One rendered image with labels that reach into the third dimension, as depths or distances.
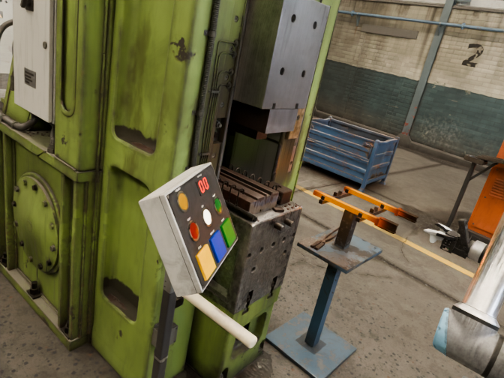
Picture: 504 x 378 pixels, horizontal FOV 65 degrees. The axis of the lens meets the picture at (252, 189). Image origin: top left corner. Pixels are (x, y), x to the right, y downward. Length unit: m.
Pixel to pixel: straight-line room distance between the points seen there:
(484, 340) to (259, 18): 1.31
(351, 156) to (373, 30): 5.28
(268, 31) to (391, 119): 8.42
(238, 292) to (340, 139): 4.01
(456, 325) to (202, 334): 1.11
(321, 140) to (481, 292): 4.33
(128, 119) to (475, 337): 1.48
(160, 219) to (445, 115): 8.58
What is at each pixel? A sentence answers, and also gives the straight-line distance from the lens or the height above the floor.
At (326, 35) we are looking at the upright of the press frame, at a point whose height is 1.67.
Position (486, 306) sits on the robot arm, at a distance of 1.56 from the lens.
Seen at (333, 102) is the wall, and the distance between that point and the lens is 10.60.
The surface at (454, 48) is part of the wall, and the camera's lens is 9.41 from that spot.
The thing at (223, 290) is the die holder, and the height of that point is 0.53.
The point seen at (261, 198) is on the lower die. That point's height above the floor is 0.99.
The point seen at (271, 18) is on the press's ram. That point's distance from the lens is 1.46.
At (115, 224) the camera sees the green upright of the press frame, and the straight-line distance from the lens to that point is 1.87.
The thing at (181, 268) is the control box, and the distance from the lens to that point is 1.05.
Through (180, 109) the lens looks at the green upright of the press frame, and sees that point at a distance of 1.36.
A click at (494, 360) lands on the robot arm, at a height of 0.81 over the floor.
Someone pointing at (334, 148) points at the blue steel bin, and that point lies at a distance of 5.53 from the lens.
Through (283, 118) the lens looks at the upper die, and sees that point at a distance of 1.58.
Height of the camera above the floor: 1.59
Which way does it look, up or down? 21 degrees down
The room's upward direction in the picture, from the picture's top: 12 degrees clockwise
